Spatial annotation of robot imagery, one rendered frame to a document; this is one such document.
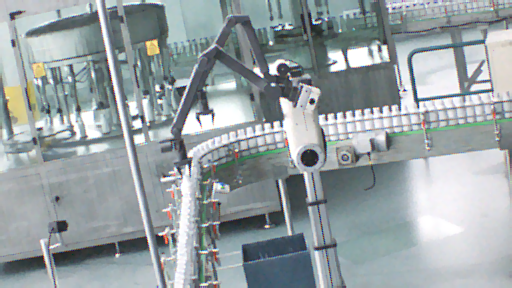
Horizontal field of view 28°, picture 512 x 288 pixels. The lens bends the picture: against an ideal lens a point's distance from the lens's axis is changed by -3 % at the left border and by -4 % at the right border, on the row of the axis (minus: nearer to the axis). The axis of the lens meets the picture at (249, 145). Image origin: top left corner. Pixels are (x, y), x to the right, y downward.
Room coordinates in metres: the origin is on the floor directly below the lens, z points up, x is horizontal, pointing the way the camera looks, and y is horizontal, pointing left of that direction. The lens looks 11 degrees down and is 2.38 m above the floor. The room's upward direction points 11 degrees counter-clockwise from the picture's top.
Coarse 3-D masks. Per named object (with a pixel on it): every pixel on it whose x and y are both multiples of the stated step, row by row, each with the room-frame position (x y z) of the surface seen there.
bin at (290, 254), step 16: (272, 240) 4.88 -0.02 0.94; (288, 240) 4.88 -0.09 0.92; (304, 240) 4.86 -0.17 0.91; (256, 256) 4.88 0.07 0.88; (272, 256) 4.88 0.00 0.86; (288, 256) 4.57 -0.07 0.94; (304, 256) 4.57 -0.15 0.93; (208, 272) 4.62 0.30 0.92; (256, 272) 4.57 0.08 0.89; (272, 272) 4.57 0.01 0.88; (288, 272) 4.57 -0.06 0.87; (304, 272) 4.57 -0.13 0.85
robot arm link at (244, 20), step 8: (232, 16) 5.70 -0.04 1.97; (240, 16) 5.70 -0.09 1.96; (248, 16) 5.70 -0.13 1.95; (240, 24) 5.76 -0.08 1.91; (248, 24) 5.71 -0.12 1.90; (248, 32) 5.71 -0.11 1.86; (248, 40) 5.71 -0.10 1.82; (256, 40) 5.71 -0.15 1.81; (256, 48) 5.71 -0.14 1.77; (256, 56) 5.71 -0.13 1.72; (264, 56) 5.72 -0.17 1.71; (264, 64) 5.71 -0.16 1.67; (264, 72) 5.68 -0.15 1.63; (272, 80) 5.68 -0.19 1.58
